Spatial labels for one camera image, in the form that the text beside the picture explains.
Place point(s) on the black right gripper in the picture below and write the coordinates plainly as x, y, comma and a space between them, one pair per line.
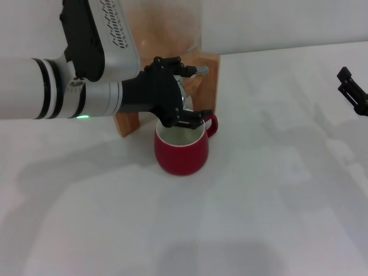
363, 107

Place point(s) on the glass water dispenser jar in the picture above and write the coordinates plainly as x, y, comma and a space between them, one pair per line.
172, 26

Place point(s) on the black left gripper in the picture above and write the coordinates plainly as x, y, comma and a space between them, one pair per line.
155, 92

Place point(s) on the chrome faucet with lever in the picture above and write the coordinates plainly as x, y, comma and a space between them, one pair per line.
201, 69

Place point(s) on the red ceramic cup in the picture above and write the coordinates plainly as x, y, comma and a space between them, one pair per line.
181, 158

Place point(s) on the wooden dispenser stand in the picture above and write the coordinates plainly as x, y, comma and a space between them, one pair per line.
208, 86

